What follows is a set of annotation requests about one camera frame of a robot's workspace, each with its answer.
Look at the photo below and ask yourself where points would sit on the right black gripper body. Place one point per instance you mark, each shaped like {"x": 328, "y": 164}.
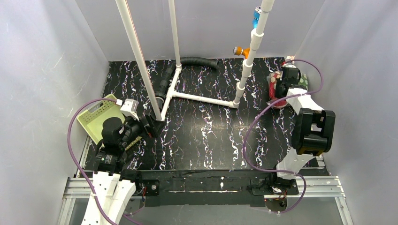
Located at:
{"x": 280, "y": 86}

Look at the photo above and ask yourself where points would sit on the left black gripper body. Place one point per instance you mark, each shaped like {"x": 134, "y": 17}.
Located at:
{"x": 148, "y": 124}

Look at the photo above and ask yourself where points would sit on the clear polka dot zip bag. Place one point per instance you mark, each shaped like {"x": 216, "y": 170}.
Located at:
{"x": 272, "y": 79}

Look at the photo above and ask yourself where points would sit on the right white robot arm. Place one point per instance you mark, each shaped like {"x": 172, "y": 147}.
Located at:
{"x": 313, "y": 129}

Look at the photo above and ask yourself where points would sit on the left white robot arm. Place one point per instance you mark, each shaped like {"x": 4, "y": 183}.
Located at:
{"x": 111, "y": 185}

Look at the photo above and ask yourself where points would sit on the light green plastic basket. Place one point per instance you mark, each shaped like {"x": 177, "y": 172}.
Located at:
{"x": 93, "y": 119}

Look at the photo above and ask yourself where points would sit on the orange clamp knob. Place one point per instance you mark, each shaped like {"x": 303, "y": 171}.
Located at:
{"x": 240, "y": 51}

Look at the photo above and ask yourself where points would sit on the blue clamp knob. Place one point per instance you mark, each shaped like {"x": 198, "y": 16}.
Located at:
{"x": 256, "y": 15}

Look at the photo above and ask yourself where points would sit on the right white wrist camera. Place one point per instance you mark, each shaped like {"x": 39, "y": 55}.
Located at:
{"x": 288, "y": 64}

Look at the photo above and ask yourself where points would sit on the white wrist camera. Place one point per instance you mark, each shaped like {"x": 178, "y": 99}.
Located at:
{"x": 129, "y": 109}
{"x": 288, "y": 64}

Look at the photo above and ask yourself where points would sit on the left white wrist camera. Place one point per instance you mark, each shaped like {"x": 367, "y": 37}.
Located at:
{"x": 129, "y": 109}

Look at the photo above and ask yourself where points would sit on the white PVC pipe frame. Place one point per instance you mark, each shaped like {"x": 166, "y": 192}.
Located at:
{"x": 160, "y": 100}

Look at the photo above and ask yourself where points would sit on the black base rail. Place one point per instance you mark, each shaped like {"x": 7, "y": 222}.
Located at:
{"x": 211, "y": 187}

